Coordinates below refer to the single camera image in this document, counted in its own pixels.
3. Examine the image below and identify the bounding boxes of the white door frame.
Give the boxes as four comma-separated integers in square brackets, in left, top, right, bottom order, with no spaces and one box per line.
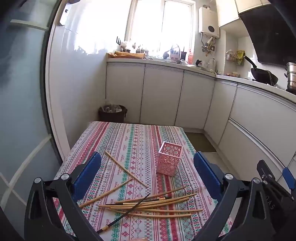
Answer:
[44,0,77,163]

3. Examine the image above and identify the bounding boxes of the olive floor mat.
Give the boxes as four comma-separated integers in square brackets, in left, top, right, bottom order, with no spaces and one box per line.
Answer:
[184,132,217,153]

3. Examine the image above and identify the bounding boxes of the kitchen window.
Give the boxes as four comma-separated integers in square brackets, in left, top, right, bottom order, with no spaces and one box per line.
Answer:
[126,0,195,57]

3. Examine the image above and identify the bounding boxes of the black chopstick gold band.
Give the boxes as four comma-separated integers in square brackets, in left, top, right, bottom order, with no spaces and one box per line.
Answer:
[96,193,151,233]
[115,197,172,204]

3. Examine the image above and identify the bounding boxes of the tan bamboo chopstick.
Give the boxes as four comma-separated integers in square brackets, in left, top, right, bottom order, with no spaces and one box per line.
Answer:
[105,151,144,184]
[104,151,148,188]
[79,178,134,208]

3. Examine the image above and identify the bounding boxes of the frosted glass sliding door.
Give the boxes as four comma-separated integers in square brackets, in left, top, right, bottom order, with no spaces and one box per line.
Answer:
[0,0,52,241]

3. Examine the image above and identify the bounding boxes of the dark brown trash bin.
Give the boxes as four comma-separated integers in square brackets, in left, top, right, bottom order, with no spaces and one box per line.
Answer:
[99,105,128,123]

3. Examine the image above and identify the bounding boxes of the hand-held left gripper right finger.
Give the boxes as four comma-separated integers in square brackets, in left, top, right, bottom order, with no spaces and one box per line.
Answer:
[193,151,275,241]

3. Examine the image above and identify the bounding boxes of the striped patterned tablecloth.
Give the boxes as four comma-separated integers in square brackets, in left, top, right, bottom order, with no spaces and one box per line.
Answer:
[53,121,234,241]

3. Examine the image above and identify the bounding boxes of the black wok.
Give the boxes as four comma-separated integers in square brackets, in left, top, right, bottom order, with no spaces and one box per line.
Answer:
[243,56,279,87]

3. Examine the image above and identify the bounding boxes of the yellow hanging bag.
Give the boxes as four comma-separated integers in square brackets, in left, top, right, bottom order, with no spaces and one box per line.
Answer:
[235,49,246,66]

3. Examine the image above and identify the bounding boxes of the white kitchen counter cabinets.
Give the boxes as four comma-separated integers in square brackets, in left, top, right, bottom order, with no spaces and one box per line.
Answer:
[106,57,296,186]

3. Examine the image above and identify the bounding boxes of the pink perforated utensil holder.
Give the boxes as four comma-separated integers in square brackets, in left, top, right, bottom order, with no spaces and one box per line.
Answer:
[156,141,184,176]

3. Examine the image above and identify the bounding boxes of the beige utensil basket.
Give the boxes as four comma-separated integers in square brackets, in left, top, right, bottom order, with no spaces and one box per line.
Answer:
[170,45,180,61]

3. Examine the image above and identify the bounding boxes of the black range hood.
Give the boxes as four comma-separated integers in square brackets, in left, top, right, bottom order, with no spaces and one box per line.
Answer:
[239,5,296,68]

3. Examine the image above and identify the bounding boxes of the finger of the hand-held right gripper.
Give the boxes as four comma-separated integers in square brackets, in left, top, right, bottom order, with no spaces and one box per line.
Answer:
[256,159,277,186]
[282,167,296,186]

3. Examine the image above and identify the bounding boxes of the pile of wooden chopsticks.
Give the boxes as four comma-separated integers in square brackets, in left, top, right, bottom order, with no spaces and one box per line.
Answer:
[98,186,204,218]

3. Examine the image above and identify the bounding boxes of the stainless steel pot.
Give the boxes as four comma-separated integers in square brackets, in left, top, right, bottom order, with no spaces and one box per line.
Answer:
[284,62,296,92]

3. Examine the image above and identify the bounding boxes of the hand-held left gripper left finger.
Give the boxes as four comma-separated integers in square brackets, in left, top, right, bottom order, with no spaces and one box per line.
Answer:
[24,152,102,241]

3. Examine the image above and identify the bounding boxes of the white gas water heater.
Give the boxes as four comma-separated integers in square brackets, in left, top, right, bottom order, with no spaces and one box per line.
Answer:
[198,6,220,39]

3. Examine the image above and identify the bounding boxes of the white upper wall cabinet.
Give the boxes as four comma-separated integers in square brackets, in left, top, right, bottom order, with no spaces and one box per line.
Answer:
[215,0,271,29]

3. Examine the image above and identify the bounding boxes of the water heater pipes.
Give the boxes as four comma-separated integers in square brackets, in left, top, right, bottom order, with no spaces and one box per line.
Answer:
[200,32,216,56]

